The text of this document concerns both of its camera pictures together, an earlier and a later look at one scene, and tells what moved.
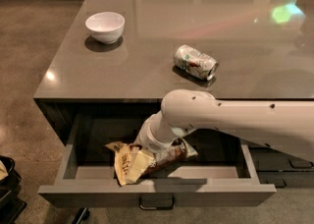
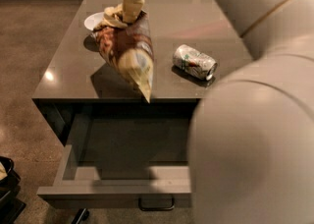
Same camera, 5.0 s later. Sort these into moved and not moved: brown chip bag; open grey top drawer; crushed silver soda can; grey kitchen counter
Moved: brown chip bag
Not moved: open grey top drawer; crushed silver soda can; grey kitchen counter
